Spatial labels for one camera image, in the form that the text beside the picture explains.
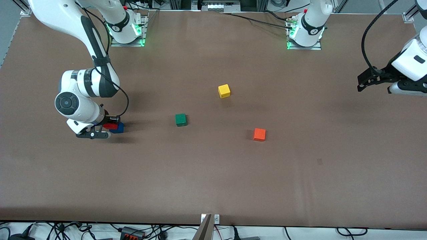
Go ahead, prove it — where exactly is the brown table cover sheet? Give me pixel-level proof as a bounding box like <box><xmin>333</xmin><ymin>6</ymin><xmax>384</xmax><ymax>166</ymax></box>
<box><xmin>0</xmin><ymin>8</ymin><xmax>427</xmax><ymax>230</ymax></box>

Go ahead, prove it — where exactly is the orange black connector box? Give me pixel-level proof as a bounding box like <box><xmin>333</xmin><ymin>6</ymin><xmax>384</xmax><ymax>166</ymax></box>
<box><xmin>120</xmin><ymin>227</ymin><xmax>145</xmax><ymax>240</ymax></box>

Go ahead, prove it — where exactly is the grey terminal strip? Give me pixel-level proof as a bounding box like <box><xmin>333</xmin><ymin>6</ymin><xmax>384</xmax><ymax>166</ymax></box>
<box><xmin>199</xmin><ymin>0</ymin><xmax>241</xmax><ymax>13</ymax></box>

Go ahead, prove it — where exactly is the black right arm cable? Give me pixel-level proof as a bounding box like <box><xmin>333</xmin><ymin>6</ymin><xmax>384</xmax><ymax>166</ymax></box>
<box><xmin>75</xmin><ymin>0</ymin><xmax>130</xmax><ymax>117</ymax></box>

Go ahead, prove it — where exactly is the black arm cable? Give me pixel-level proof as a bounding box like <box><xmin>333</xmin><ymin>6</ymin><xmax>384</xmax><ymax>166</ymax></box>
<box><xmin>75</xmin><ymin>0</ymin><xmax>130</xmax><ymax>117</ymax></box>
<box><xmin>362</xmin><ymin>0</ymin><xmax>399</xmax><ymax>72</ymax></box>

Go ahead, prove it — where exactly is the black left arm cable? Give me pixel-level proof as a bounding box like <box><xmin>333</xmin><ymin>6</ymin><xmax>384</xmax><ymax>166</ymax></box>
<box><xmin>362</xmin><ymin>0</ymin><xmax>399</xmax><ymax>72</ymax></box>

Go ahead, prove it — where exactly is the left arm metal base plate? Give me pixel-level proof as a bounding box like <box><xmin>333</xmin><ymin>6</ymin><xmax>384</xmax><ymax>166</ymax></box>
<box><xmin>286</xmin><ymin>17</ymin><xmax>322</xmax><ymax>50</ymax></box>

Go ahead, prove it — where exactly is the aluminium corner post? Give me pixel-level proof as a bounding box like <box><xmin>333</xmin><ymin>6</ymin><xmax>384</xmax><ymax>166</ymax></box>
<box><xmin>13</xmin><ymin>0</ymin><xmax>33</xmax><ymax>16</ymax></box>
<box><xmin>402</xmin><ymin>7</ymin><xmax>417</xmax><ymax>23</ymax></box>

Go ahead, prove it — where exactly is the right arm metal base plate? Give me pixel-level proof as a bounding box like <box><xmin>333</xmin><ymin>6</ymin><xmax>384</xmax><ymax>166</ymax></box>
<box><xmin>110</xmin><ymin>10</ymin><xmax>149</xmax><ymax>47</ymax></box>

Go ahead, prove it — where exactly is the short black table cable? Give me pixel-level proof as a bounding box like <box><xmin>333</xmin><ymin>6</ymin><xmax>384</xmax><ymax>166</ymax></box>
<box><xmin>264</xmin><ymin>10</ymin><xmax>294</xmax><ymax>21</ymax></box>

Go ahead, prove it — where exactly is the tangled black cable bundle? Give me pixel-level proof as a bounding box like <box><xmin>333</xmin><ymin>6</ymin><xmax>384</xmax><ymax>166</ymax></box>
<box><xmin>0</xmin><ymin>222</ymin><xmax>200</xmax><ymax>240</ymax></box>

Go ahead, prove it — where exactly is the long black table cable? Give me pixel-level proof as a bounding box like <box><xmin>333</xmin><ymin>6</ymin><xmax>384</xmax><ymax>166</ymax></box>
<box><xmin>222</xmin><ymin>13</ymin><xmax>294</xmax><ymax>29</ymax></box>

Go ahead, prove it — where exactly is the grey camera pole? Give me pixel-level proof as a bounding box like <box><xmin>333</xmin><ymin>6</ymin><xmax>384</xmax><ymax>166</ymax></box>
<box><xmin>192</xmin><ymin>214</ymin><xmax>214</xmax><ymax>240</ymax></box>

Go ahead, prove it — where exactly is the looped black cable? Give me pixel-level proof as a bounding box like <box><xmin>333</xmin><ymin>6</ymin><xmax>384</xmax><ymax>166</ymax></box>
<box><xmin>336</xmin><ymin>227</ymin><xmax>368</xmax><ymax>236</ymax></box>

